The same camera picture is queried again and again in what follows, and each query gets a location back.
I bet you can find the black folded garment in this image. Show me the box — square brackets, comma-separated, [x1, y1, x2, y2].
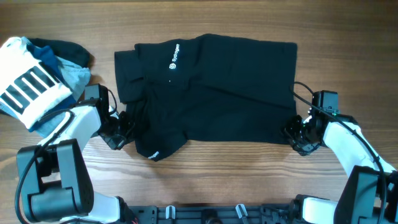
[28, 38, 91, 68]

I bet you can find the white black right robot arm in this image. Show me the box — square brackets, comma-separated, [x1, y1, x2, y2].
[282, 113, 397, 223]

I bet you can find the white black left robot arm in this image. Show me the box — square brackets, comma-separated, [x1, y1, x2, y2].
[14, 98, 139, 223]

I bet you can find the light grey folded garment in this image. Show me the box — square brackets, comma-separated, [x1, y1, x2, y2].
[35, 56, 91, 138]

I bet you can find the white black striped folded shirt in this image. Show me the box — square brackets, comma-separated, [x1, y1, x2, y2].
[1, 37, 72, 129]

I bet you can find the black polo shirt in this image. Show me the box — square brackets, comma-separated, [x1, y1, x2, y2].
[114, 34, 298, 161]

